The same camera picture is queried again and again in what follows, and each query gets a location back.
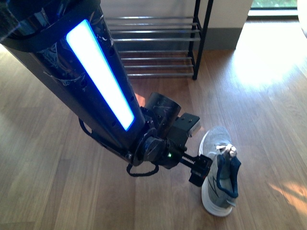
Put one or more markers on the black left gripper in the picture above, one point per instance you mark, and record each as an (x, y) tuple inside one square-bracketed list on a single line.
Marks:
[(167, 153)]

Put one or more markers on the grey sneaker with navy collar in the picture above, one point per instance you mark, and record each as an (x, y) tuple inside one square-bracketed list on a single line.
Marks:
[(219, 190)]

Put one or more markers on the black robot arm blue light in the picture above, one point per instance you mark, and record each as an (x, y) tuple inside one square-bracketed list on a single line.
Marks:
[(67, 45)]

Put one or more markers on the black metal shoe rack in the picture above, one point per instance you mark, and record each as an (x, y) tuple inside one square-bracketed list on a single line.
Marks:
[(159, 38)]

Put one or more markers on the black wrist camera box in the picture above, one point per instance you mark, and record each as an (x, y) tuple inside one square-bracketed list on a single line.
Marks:
[(188, 123)]

